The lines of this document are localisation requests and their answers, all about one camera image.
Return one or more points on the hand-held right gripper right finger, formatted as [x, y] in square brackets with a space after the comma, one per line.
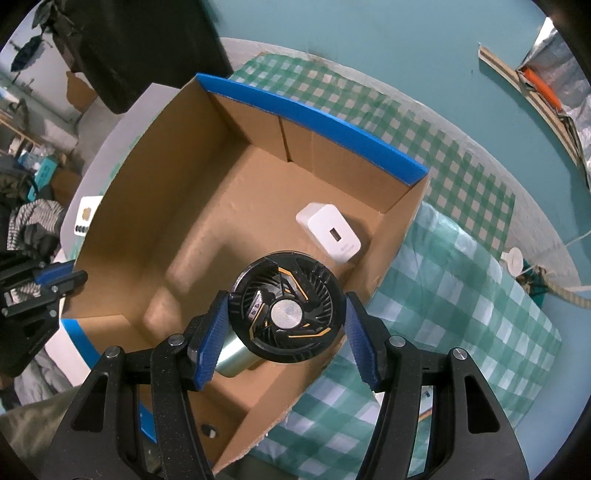
[362, 341]

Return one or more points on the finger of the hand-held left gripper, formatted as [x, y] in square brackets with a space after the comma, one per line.
[60, 276]
[27, 302]

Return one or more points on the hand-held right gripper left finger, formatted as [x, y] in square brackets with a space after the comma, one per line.
[210, 341]

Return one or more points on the teal round jar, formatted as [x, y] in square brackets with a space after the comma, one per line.
[233, 357]

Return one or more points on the black round fan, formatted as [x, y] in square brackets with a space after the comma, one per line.
[286, 311]

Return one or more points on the white charger cube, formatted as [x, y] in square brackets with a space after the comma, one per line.
[332, 235]

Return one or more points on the cardboard box with blue edges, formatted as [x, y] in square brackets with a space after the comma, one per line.
[184, 207]

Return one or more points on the striped cloth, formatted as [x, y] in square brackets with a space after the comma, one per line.
[32, 221]

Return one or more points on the olive green cloth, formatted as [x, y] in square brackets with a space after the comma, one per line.
[32, 424]

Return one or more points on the teal box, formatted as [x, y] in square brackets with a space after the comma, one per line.
[44, 170]

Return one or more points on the white round plastic object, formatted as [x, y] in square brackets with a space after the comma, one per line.
[513, 261]

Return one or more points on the dark patterned cloth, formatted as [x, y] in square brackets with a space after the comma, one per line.
[531, 281]

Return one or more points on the cardboard piece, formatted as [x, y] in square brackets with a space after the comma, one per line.
[81, 90]

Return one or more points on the black hanging cloth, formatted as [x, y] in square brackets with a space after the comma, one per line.
[138, 46]

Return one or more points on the wooden window ledge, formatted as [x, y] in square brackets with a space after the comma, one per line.
[517, 87]

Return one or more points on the orange oblong object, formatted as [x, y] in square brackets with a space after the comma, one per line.
[545, 90]

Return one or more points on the silver crinkled curtain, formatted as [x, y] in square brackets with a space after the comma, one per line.
[558, 50]

